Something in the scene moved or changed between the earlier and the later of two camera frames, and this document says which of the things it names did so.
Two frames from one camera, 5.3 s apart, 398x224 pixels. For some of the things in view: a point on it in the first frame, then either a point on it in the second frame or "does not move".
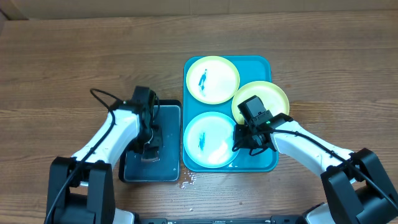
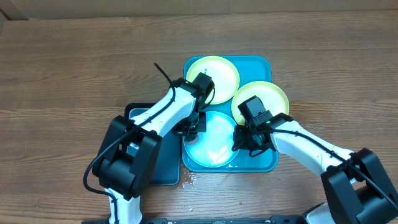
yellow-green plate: x=212 y=79 does not move
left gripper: x=134 y=146 to x=178 y=129
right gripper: x=244 y=144 does not move
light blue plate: x=208 y=140 does not move
